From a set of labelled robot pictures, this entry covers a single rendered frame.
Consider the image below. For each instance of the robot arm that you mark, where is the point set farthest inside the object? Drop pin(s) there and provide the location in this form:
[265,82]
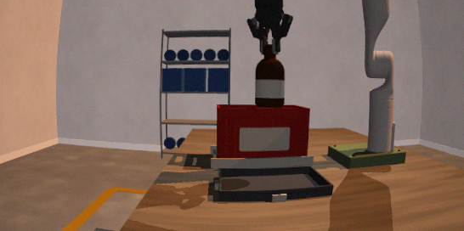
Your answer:
[379,64]

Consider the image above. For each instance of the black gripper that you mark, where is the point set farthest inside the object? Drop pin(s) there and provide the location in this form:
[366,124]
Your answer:
[272,8]

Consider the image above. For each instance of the red bottle crate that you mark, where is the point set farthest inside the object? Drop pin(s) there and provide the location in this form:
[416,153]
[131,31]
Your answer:
[248,131]

